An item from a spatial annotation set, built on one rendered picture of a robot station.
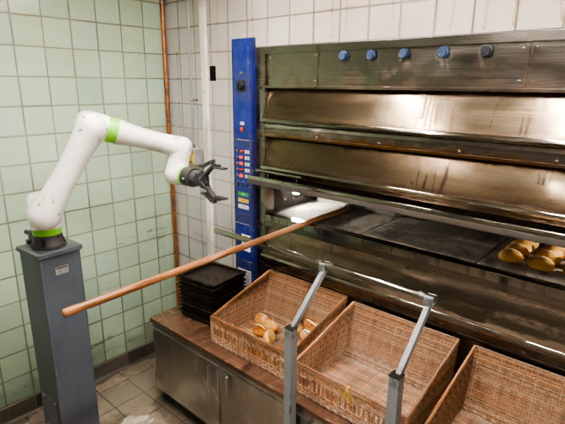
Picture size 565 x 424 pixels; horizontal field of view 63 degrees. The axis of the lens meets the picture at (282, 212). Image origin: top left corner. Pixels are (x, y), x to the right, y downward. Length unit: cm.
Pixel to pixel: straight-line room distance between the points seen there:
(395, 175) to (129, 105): 176
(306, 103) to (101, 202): 145
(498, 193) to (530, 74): 45
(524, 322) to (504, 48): 106
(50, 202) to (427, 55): 164
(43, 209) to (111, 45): 134
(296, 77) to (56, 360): 178
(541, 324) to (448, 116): 89
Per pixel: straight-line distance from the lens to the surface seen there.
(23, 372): 326
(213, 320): 254
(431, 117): 207
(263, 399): 235
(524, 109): 197
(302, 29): 246
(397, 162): 217
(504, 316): 214
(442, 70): 207
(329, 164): 236
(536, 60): 196
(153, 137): 227
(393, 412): 180
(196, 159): 302
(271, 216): 268
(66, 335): 244
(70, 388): 257
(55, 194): 208
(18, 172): 289
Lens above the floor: 191
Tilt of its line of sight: 15 degrees down
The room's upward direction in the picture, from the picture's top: straight up
